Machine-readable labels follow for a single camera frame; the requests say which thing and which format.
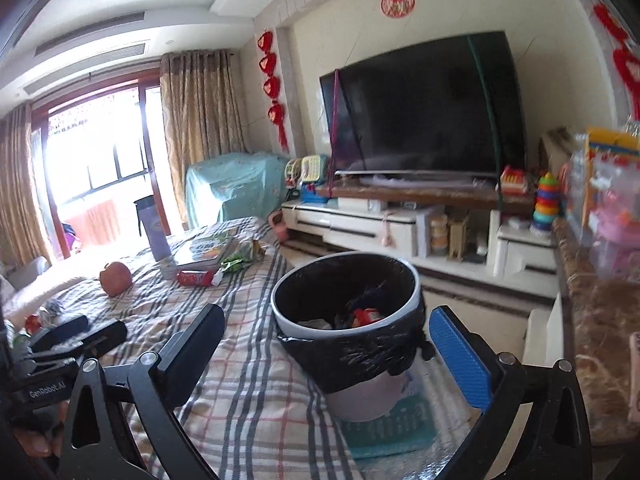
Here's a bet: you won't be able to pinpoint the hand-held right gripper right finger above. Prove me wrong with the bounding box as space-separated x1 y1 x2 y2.
429 305 593 480

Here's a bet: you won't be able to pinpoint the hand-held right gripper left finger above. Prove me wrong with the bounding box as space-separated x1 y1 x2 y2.
60 303 226 480

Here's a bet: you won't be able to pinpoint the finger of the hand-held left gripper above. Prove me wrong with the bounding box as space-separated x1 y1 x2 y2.
29 314 90 353
65 319 129 362

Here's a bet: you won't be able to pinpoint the white bin with black bag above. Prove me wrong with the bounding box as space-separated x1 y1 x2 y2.
271 252 435 423

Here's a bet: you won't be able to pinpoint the person's left hand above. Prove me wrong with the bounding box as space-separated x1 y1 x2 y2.
10 425 66 461

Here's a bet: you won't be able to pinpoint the reddish round fruit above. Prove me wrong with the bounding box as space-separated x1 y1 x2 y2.
99 261 133 297

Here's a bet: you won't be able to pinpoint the beige sofa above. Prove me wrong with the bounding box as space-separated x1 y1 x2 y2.
0 255 91 321

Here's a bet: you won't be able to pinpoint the red snack tube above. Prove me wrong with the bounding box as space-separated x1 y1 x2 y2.
177 269 223 287

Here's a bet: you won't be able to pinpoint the green children's book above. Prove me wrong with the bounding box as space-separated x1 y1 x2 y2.
160 225 241 268

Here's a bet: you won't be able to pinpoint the teal book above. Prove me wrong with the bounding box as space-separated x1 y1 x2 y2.
340 375 436 461

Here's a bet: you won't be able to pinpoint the green snack bag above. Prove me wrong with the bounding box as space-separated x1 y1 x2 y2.
220 237 266 273

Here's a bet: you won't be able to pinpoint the purple water bottle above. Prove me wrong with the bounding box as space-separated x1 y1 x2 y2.
134 195 173 263

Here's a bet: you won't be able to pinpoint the wooden abacus toy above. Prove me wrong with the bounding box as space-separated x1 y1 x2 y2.
448 217 471 261

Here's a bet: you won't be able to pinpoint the beige jar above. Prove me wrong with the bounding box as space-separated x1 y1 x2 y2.
431 215 449 253

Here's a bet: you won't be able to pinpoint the pink kettlebell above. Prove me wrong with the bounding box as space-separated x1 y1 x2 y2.
267 210 291 243

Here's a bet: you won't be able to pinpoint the brown marble counter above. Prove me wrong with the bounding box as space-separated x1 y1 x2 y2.
552 217 640 431

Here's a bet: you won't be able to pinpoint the beige curtain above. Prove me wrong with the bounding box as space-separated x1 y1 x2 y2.
0 102 53 266
160 49 248 171

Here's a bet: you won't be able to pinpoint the white tv cabinet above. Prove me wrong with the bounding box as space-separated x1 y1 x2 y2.
280 200 561 301

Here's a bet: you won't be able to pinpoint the brown marble tv shelf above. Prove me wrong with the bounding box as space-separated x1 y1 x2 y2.
316 180 538 216

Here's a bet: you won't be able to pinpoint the teal covered furniture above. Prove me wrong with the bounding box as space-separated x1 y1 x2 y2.
185 152 291 231

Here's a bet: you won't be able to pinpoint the balcony sliding door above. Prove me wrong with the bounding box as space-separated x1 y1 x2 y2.
30 72 168 261

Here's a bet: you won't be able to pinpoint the red toy phone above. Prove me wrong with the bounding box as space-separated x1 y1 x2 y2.
500 165 531 196

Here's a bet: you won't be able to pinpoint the toy cash register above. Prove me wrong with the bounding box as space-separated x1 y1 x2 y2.
299 155 333 205

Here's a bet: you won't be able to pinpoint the clear plastic toy boxes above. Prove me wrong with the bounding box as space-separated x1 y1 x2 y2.
565 127 640 281

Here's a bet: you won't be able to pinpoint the black television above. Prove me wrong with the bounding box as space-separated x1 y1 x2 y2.
320 31 528 178

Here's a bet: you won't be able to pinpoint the ceiling air vent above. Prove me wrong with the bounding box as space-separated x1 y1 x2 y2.
22 10 148 96

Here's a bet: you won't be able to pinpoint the rainbow stacking ring toy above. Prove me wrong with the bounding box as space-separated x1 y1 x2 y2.
530 172 561 233

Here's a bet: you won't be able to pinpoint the red hanging decoration string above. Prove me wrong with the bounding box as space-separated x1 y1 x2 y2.
256 30 291 151

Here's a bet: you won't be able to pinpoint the large red wall decoration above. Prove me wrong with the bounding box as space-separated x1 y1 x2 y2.
592 2 640 121

